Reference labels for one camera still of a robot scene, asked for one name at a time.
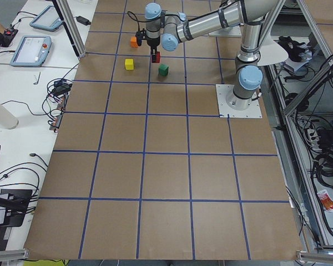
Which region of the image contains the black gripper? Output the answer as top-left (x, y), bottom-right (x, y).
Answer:
top-left (147, 36), bottom-right (160, 58)

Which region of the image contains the red wooden block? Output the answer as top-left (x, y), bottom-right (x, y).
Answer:
top-left (151, 53), bottom-right (160, 63)

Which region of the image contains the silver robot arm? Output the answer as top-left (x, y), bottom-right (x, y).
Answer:
top-left (135, 1), bottom-right (284, 74)

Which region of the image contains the green wooden block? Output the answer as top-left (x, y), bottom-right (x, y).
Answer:
top-left (158, 64), bottom-right (169, 76)

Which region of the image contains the orange wooden block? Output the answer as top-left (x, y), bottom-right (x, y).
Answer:
top-left (130, 36), bottom-right (139, 48)

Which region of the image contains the yellow wooden block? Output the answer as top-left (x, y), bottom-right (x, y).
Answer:
top-left (124, 58), bottom-right (134, 70)

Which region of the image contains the black power adapter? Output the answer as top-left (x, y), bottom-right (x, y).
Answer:
top-left (76, 16), bottom-right (91, 25)

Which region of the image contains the far teach pendant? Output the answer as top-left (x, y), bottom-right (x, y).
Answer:
top-left (29, 5), bottom-right (62, 32)

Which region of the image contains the teach pendant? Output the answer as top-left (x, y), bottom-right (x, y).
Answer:
top-left (10, 35), bottom-right (52, 67)
top-left (29, 5), bottom-right (62, 32)

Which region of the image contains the near teach pendant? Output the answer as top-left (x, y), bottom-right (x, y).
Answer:
top-left (10, 35), bottom-right (52, 67)

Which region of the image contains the black gloves pile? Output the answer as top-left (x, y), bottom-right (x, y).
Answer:
top-left (278, 36), bottom-right (312, 62)

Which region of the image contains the white cylinder bottle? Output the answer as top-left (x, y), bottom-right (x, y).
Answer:
top-left (0, 104), bottom-right (19, 130)

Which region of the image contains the red snack packet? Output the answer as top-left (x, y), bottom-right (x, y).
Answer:
top-left (317, 190), bottom-right (333, 212)

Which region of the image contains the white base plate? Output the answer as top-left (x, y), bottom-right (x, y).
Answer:
top-left (216, 84), bottom-right (263, 119)
top-left (208, 25), bottom-right (241, 38)

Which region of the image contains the aluminium frame post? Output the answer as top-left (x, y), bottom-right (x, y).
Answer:
top-left (52, 0), bottom-right (86, 58)

